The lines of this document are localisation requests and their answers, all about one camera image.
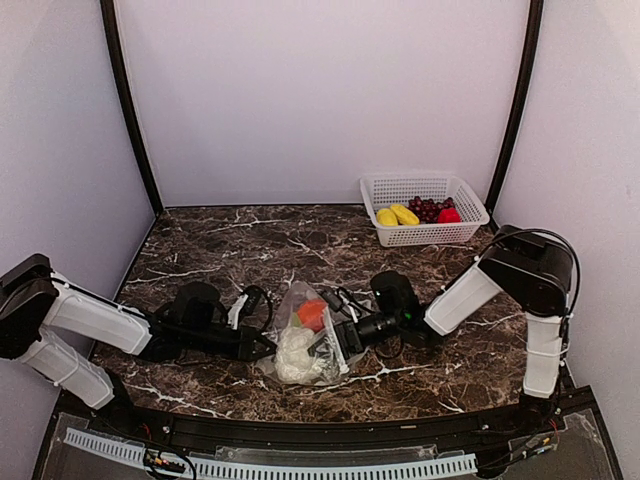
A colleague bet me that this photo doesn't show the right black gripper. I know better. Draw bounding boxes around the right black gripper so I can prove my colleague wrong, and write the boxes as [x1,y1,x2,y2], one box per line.
[308,310,403,359]

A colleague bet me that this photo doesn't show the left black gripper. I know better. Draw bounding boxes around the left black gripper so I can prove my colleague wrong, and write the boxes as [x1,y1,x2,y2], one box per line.
[182,324,279,363]

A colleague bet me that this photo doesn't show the orange fake pumpkin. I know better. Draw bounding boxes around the orange fake pumpkin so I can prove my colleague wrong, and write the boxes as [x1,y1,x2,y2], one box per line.
[297,298,327,333]

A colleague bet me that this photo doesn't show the polka dot zip bag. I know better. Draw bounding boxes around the polka dot zip bag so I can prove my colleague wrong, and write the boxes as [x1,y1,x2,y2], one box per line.
[256,281,350,386]

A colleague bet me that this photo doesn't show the white fake cauliflower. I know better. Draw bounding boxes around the white fake cauliflower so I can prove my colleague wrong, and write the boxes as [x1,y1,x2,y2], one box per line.
[275,326,322,385]

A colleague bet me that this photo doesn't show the yellow fake lemon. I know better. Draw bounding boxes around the yellow fake lemon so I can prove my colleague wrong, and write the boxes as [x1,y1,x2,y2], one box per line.
[376,208,399,227]

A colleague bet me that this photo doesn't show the yellow fake banana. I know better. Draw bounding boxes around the yellow fake banana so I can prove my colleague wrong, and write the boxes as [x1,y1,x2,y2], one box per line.
[390,204,420,226]

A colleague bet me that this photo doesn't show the purple fake grapes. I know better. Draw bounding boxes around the purple fake grapes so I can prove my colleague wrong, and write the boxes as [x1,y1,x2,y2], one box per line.
[408,196,456,224]

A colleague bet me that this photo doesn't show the red fake pepper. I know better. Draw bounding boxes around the red fake pepper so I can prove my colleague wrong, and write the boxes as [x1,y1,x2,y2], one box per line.
[437,207,461,224]

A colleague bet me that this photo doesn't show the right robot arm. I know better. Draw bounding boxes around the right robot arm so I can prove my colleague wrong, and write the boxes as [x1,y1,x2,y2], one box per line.
[333,225,582,434]

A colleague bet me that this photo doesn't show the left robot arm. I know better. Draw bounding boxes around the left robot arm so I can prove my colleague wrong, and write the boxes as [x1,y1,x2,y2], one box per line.
[1,253,276,436]

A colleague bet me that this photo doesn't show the white plastic basket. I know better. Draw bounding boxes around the white plastic basket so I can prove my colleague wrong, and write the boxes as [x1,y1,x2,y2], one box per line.
[360,172,489,247]

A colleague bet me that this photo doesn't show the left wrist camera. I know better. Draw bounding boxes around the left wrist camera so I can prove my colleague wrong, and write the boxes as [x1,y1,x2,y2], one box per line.
[227,285,274,333]

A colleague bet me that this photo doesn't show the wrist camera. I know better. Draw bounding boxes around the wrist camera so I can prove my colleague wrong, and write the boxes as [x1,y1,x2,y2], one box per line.
[319,287,374,323]
[227,285,274,333]

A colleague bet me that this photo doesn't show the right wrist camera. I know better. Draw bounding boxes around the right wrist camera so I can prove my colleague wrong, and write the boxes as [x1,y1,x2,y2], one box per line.
[319,287,374,323]

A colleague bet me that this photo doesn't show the white cable duct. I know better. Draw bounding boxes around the white cable duct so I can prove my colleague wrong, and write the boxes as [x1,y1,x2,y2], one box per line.
[64,428,477,479]

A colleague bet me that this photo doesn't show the left black frame post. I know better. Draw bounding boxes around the left black frame post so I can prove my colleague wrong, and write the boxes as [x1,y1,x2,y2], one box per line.
[100,0,164,216]

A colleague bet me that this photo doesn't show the black frame post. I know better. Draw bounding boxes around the black frame post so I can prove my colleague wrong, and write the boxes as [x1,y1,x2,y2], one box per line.
[100,0,164,216]
[484,0,544,215]

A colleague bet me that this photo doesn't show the right black frame post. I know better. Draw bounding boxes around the right black frame post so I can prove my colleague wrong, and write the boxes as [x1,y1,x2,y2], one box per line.
[484,0,544,215]

